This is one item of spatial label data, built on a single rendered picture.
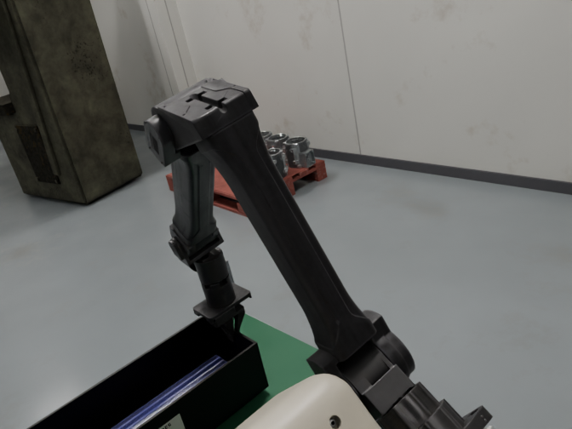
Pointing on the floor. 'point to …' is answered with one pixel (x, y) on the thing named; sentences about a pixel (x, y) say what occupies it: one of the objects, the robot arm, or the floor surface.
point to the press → (61, 103)
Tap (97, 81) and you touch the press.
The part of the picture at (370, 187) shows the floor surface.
